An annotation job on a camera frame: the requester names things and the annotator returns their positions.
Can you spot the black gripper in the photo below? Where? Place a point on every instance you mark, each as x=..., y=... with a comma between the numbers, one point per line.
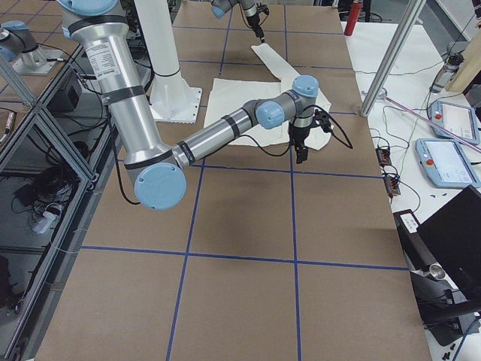
x=253, y=20
x=300, y=137

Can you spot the cream long-sleeve cat shirt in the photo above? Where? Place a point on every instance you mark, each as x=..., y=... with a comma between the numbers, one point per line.
x=227, y=96

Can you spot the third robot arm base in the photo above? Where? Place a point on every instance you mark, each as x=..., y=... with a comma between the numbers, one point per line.
x=19, y=46

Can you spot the red water bottle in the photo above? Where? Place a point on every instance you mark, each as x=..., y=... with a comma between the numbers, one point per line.
x=354, y=12

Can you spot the near blue teach pendant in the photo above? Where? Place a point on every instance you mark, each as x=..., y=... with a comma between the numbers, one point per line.
x=445, y=164

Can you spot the blue teach pendant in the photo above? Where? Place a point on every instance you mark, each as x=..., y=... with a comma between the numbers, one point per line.
x=445, y=164
x=452, y=119

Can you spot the far blue teach pendant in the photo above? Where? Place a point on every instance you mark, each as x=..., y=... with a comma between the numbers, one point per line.
x=452, y=119

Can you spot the grey drinking bottle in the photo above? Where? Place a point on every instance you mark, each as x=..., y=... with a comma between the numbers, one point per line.
x=452, y=62

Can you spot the aluminium frame post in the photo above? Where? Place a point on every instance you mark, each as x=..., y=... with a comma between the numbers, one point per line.
x=394, y=48

